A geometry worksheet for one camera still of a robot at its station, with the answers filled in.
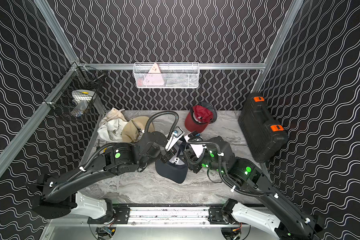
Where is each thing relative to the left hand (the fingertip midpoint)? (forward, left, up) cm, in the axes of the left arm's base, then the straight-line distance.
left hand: (174, 138), depth 61 cm
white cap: (+25, +47, -32) cm, 61 cm away
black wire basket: (+25, +57, -2) cm, 62 cm away
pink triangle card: (+44, +17, 0) cm, 47 cm away
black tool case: (+16, -46, -16) cm, 51 cm away
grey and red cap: (+43, -17, -28) cm, 54 cm away
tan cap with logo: (+25, +29, -28) cm, 48 cm away
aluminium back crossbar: (+57, +6, 0) cm, 57 cm away
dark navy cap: (-5, 0, -18) cm, 19 cm away
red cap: (+36, -8, -34) cm, 50 cm away
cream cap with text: (+41, +49, -31) cm, 71 cm away
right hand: (-4, -4, -4) cm, 7 cm away
